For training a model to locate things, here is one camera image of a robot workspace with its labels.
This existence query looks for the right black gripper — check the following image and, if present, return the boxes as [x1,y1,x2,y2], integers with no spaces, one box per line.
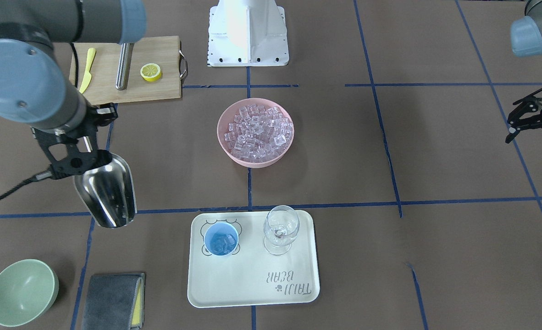
[31,103,118,180]

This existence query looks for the stainless steel scoop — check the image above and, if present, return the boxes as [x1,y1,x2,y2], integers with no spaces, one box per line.
[73,153,137,228]

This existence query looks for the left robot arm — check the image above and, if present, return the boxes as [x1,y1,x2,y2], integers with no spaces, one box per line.
[505,0,542,144]

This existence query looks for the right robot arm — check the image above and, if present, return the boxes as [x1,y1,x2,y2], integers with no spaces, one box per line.
[0,0,147,178]

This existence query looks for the blue plastic cup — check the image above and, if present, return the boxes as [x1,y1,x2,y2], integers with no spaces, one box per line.
[203,222,239,257]

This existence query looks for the ice cubes in cup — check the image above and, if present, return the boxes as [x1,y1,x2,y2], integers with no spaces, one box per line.
[210,234,238,256]

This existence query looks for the pile of clear ice cubes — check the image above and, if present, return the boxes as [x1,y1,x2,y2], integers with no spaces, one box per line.
[224,105,294,163]

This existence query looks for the yellow plastic knife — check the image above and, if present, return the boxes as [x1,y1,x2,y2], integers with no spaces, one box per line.
[79,48,97,94]

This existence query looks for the lemon half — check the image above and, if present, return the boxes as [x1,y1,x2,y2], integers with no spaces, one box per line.
[139,63,162,82]

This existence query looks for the stainless steel muddler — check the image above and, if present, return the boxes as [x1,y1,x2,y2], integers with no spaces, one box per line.
[115,43,133,91]

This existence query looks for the wooden cutting board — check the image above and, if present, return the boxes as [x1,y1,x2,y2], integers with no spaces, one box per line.
[75,36,182,105]

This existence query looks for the green ceramic bowl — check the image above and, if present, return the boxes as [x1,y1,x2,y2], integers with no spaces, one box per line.
[0,259,59,327]

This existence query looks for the folded grey cloth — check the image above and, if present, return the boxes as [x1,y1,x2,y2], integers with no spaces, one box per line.
[82,272,146,330]

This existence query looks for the pink bowl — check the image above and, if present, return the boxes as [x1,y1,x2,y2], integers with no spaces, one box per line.
[217,98,295,169]

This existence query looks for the cream bear serving tray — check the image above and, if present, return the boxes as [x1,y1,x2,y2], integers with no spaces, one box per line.
[187,209,321,308]

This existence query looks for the clear wine glass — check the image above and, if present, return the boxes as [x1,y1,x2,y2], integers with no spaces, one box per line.
[263,205,300,256]

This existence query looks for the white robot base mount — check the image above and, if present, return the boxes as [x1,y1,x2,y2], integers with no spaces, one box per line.
[207,0,290,67]

